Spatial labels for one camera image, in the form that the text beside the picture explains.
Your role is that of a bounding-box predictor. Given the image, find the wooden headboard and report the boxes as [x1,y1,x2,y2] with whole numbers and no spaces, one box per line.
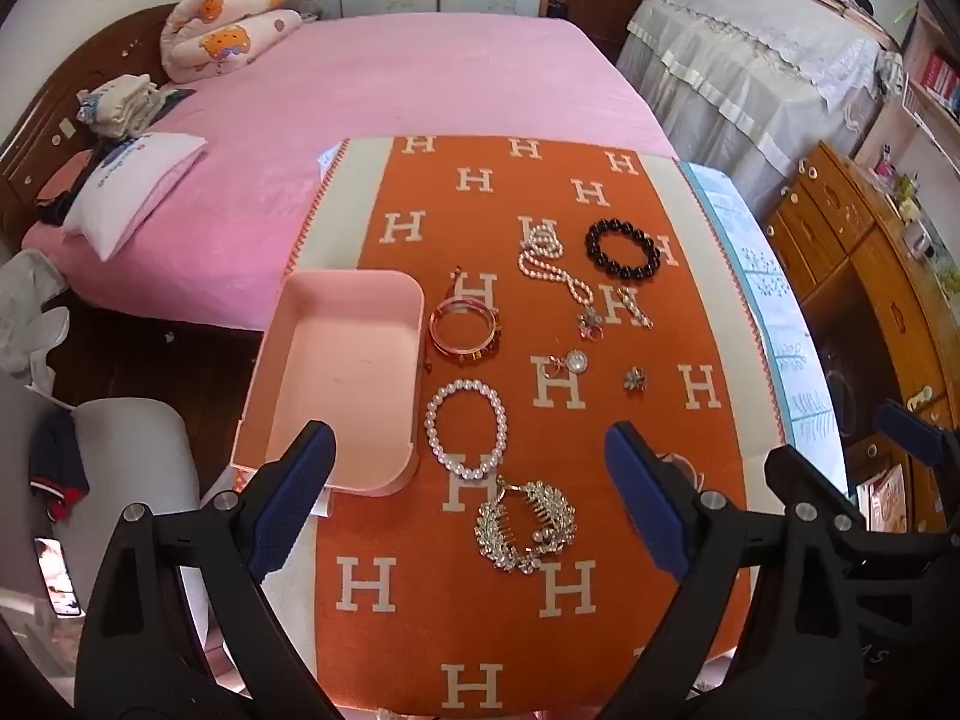
[0,4,181,241]

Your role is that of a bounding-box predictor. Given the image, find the pink plastic tray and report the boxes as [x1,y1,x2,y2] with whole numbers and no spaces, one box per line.
[229,268,426,497]

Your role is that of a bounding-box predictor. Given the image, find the round rhinestone pendant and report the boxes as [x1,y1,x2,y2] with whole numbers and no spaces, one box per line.
[544,349,590,380]

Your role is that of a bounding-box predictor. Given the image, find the pearl bracelet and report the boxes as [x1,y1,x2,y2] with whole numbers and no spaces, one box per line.
[424,380,508,481]

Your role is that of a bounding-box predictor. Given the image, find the rhinestone hair comb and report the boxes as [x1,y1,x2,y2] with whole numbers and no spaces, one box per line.
[474,476,577,575]

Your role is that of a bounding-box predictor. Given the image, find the orange printed blanket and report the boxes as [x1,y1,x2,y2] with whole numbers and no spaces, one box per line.
[285,135,788,713]

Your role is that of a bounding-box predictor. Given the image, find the row of red books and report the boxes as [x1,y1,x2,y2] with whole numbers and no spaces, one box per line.
[919,52,960,115]

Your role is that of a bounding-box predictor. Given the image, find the light blue tablecloth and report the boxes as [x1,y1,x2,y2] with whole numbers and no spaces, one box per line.
[679,161,852,496]

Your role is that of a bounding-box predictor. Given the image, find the black bead bracelet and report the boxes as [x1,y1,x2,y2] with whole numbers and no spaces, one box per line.
[583,219,662,282]

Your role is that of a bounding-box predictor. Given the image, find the small crystal chain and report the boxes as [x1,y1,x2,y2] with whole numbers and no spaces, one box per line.
[615,285,655,331]

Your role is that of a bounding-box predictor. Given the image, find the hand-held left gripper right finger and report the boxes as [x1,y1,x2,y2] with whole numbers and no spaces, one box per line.
[600,420,871,720]

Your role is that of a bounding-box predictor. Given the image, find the pearl necklace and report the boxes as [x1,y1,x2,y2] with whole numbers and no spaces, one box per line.
[517,221,601,308]

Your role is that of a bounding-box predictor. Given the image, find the smartphone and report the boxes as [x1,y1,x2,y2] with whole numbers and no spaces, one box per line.
[35,536,82,616]

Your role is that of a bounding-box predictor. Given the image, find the wooden cabinet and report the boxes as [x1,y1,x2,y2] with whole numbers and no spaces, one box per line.
[765,139,960,533]

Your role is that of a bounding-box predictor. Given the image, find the white crumpled cloth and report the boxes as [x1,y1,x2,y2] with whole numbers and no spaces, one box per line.
[0,249,72,391]

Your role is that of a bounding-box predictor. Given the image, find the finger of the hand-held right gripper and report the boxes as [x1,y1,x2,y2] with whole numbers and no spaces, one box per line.
[763,445,901,557]
[877,399,960,533]

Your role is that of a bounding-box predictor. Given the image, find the wooden bookshelf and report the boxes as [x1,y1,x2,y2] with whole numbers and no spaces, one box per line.
[855,0,960,188]

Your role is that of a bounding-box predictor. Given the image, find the rolled cartoon quilt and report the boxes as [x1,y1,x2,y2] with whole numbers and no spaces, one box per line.
[160,0,302,83]

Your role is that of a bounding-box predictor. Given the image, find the white pillow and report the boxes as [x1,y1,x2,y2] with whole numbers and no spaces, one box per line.
[61,133,209,262]

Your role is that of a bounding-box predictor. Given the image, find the stack of folded clothes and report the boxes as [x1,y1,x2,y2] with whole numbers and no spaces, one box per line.
[75,73,197,140]

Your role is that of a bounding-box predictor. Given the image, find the pink printed box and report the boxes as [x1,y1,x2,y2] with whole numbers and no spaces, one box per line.
[855,465,908,533]

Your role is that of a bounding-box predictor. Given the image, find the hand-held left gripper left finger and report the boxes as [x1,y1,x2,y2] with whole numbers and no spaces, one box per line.
[73,420,353,720]

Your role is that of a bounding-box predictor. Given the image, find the navy and red garment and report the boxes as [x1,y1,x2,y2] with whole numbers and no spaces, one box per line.
[30,412,89,522]

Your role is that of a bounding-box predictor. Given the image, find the pink bed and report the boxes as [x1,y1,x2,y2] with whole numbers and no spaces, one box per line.
[21,13,680,331]

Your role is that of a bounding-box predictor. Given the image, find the dark and red clothes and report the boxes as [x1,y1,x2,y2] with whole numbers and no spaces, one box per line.
[34,142,98,226]

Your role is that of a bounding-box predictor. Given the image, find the rose gold bangle red cord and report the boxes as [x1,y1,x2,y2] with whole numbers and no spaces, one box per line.
[424,265,503,376]

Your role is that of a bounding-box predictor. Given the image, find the white lace furniture cover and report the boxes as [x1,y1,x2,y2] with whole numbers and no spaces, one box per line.
[615,0,901,222]

